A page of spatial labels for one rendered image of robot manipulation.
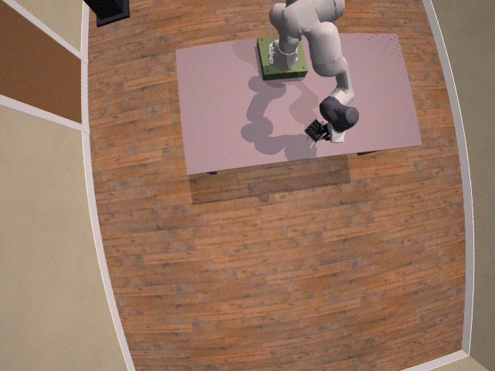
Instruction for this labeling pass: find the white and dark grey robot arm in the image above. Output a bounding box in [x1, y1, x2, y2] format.
[269, 0, 359, 143]

